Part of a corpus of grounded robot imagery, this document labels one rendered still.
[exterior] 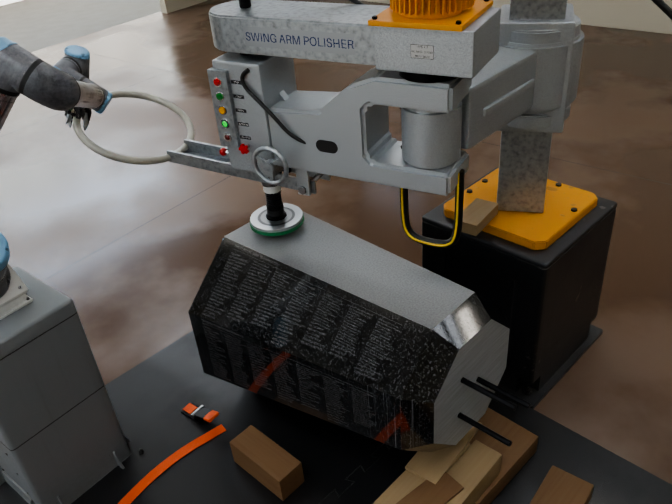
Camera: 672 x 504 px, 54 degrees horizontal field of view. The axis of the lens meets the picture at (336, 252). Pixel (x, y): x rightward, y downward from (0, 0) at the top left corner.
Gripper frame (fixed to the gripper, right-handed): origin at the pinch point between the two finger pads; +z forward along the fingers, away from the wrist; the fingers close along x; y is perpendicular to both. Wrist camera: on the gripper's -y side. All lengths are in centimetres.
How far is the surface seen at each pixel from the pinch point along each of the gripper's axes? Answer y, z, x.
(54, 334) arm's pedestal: 89, 25, 14
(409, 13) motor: 59, -107, 102
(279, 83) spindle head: 30, -59, 75
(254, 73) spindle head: 37, -65, 65
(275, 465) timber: 112, 56, 102
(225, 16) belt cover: 29, -78, 53
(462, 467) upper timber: 121, 24, 165
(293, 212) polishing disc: 34, -5, 92
